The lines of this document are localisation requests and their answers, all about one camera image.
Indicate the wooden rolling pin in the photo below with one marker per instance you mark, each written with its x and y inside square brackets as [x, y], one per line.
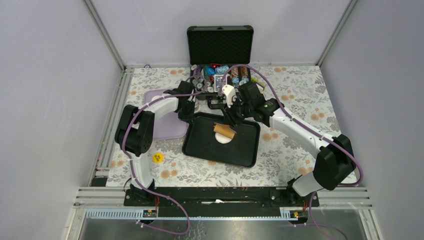
[224, 130]

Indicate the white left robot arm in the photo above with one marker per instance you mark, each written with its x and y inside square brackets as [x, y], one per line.
[135, 131]

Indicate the white dough disc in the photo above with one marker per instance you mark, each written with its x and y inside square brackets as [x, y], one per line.
[222, 139]

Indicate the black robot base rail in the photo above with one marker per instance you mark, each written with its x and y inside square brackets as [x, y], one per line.
[267, 196]

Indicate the black poker chip case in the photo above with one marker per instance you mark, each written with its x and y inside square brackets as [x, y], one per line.
[214, 50]

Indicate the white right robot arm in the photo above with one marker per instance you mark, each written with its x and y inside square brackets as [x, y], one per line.
[333, 155]

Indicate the blue playing card deck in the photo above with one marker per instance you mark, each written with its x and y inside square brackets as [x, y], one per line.
[219, 81]

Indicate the yellow round token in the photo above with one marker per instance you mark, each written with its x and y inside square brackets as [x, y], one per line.
[157, 158]

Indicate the black baking tray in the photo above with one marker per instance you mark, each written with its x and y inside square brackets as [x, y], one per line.
[203, 142]

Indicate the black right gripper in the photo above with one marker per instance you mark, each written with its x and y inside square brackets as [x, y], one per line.
[230, 115]

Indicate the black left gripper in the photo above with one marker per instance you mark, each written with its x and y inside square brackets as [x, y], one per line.
[189, 117]

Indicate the purple plastic tray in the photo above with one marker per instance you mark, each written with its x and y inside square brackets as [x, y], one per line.
[168, 126]

